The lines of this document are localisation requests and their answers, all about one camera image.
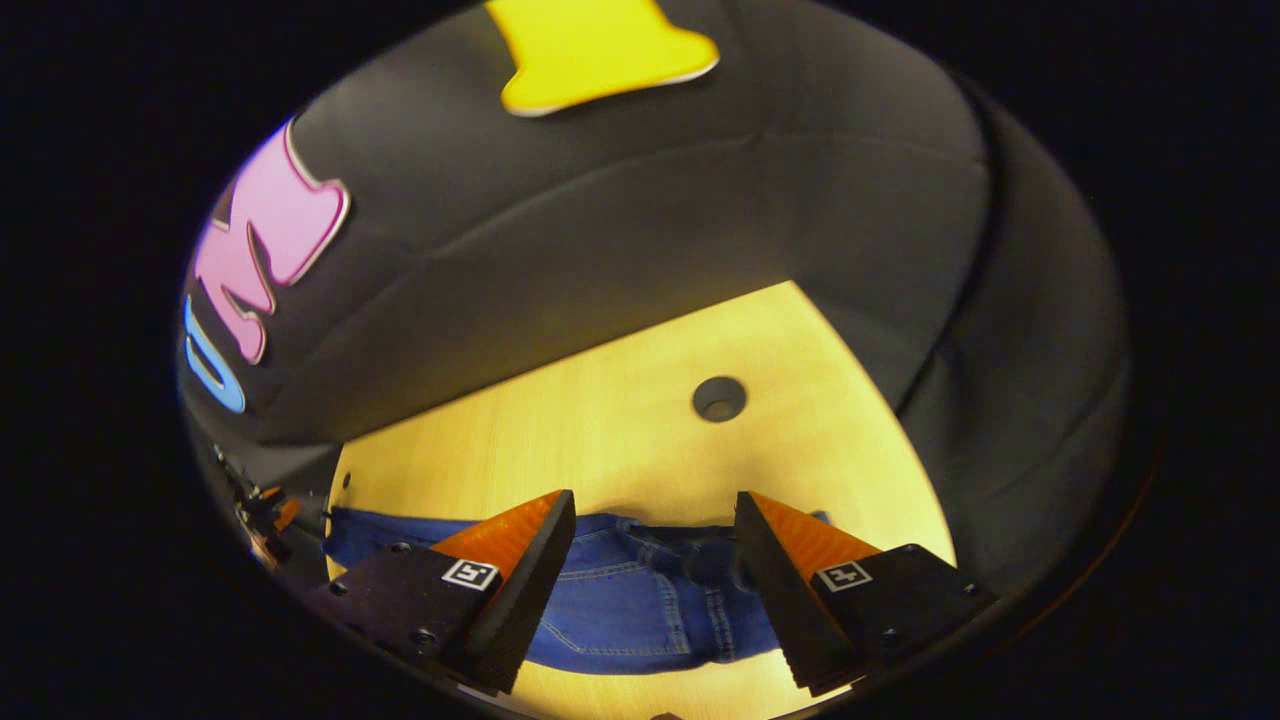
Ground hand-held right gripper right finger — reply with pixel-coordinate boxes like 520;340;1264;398
733;490;1001;698

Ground blue jeans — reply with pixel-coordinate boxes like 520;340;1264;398
322;507;833;676

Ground black backdrop cloth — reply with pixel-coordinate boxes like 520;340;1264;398
178;0;1133;601

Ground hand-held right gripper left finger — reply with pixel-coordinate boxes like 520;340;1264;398
305;490;578;696

